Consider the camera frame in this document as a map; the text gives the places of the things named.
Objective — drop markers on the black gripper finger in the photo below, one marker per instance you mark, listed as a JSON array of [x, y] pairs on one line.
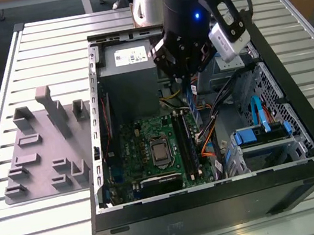
[[165, 58], [204, 55]]

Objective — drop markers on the green RAM stick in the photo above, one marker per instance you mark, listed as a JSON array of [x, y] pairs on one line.
[[193, 147], [193, 105]]

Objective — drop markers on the metal drive cage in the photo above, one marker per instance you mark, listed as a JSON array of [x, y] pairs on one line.
[[227, 66]]

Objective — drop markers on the grey power supply unit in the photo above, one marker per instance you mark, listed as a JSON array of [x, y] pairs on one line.
[[131, 88]]

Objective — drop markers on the CPU socket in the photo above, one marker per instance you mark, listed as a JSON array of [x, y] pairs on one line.
[[158, 137]]

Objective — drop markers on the blue disk carrier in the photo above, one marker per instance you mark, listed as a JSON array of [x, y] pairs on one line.
[[246, 137]]

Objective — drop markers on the green motherboard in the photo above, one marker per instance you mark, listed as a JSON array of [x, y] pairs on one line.
[[133, 145]]

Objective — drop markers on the silver CPU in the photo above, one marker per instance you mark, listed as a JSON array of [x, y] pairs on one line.
[[161, 151]]

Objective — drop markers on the metal disk bay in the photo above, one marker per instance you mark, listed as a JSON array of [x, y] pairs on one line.
[[270, 146]]

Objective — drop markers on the black graphics card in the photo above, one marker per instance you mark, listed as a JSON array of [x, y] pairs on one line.
[[162, 184]]

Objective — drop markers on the grey parts rack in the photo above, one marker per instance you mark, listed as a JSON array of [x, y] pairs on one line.
[[41, 127]]

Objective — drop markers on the black open PC case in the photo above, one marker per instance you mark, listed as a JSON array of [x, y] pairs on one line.
[[191, 217]]

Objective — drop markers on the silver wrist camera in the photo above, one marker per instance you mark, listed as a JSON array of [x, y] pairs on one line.
[[224, 44]]

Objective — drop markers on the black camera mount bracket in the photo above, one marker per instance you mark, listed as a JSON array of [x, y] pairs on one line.
[[237, 33]]

